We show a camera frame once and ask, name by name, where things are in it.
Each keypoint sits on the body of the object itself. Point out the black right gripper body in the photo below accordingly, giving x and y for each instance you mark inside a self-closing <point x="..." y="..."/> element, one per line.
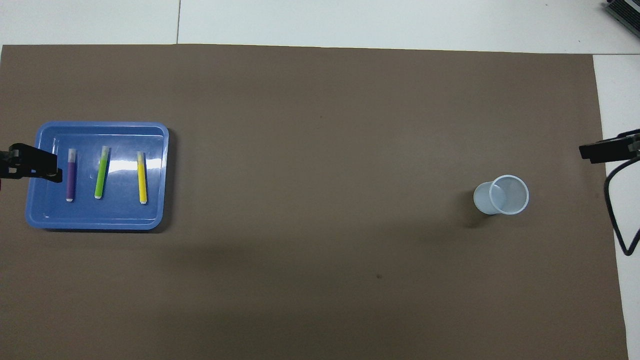
<point x="632" y="142"/>

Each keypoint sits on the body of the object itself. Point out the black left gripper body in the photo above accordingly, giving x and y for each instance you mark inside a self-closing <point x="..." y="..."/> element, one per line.
<point x="10" y="165"/>

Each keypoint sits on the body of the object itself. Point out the purple marker pen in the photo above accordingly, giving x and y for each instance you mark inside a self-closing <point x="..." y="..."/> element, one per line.
<point x="71" y="177"/>

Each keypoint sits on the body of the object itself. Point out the green marker pen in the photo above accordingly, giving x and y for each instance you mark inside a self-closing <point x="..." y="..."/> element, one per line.
<point x="101" y="175"/>

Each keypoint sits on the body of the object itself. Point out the yellow marker pen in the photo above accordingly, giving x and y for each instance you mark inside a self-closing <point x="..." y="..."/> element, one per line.
<point x="142" y="180"/>

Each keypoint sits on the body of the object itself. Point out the blue plastic tray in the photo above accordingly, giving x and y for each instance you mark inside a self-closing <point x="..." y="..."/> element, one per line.
<point x="120" y="210"/>

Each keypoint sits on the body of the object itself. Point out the translucent plastic cup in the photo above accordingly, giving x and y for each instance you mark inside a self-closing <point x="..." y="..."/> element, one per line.
<point x="500" y="200"/>

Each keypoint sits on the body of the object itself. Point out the grey ribbed device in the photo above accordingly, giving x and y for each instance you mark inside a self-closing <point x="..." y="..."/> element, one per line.
<point x="627" y="12"/>

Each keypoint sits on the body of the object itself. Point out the brown table mat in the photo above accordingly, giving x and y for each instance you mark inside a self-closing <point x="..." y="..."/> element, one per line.
<point x="320" y="200"/>

